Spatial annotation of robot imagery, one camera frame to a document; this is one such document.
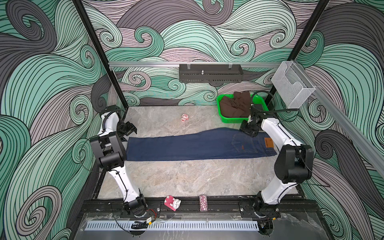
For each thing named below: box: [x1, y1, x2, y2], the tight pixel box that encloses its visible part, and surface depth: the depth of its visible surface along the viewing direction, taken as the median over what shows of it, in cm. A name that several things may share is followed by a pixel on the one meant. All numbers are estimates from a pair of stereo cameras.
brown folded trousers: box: [219, 91, 251, 118], surface depth 113 cm
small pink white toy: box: [180, 114, 189, 123], surface depth 113 cm
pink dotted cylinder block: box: [199, 195, 208, 212], surface depth 74 cm
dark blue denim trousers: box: [126, 127, 278, 162], surface depth 100 cm
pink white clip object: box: [164, 195, 181, 212], surface depth 72 cm
